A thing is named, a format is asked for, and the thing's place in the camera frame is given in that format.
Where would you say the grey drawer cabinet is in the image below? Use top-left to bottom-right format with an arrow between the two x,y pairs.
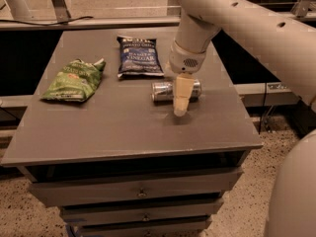
0,25 -> 264,237

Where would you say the grey metal bracket left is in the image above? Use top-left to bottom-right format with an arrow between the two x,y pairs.
51,0 -> 71,23

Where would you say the top grey drawer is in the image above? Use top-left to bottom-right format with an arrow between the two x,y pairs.
30,167 -> 243,207

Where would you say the green chip bag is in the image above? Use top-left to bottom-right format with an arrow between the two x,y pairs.
41,59 -> 106,103

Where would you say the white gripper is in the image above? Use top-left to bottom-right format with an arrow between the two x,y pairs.
169,41 -> 206,117

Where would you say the silver blue redbull can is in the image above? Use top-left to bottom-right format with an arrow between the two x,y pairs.
151,79 -> 201,102

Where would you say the blue salt vinegar chip bag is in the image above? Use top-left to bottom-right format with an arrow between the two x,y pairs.
117,36 -> 164,78

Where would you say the white pipe post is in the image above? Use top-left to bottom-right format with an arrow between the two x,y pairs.
5,0 -> 32,20

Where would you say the grey metal rail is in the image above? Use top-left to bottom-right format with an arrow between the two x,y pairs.
0,16 -> 180,31

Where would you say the grey drawer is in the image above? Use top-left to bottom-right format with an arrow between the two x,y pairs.
30,167 -> 243,207
61,197 -> 223,226
78,216 -> 211,237

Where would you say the black cable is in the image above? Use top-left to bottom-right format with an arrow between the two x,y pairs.
0,15 -> 95,27

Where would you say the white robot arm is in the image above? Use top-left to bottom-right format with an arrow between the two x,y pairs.
169,0 -> 316,237

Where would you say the middle grey drawer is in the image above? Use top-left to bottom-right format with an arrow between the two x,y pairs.
61,197 -> 223,226

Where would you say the bottom grey drawer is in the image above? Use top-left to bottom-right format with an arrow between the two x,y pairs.
78,216 -> 211,237

